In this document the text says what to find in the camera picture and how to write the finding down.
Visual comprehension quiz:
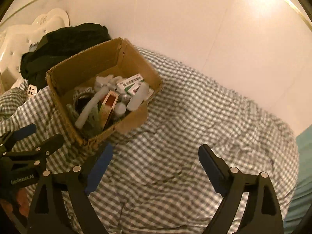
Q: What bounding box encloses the white plastic stick tube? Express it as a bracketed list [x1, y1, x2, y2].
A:
[74, 86, 109, 129]

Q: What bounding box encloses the beige brown small box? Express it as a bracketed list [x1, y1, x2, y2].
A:
[99, 90, 119, 130]

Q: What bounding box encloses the white tissue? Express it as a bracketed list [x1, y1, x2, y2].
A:
[94, 74, 124, 92]

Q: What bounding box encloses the green white medicine box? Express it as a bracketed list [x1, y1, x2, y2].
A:
[116, 74, 144, 93]

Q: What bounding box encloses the white cylindrical bottle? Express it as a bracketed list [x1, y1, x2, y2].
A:
[126, 82, 150, 112]

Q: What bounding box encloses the red clear plastic packet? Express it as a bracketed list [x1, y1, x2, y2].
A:
[127, 81, 142, 96]

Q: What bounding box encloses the person's left hand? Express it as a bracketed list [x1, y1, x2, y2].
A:
[1, 188, 30, 220]

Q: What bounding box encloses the green curtain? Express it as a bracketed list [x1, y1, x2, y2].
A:
[284, 127, 311, 233]

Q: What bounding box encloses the black clothes pile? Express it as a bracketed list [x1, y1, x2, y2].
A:
[20, 23, 111, 90]

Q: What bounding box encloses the white padded headboard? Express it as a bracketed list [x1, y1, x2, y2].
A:
[1, 9, 69, 94]

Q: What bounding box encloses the brown cardboard box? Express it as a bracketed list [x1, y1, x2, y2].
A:
[46, 38, 162, 149]

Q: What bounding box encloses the grey checked bed sheet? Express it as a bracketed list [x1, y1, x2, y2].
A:
[0, 47, 299, 234]

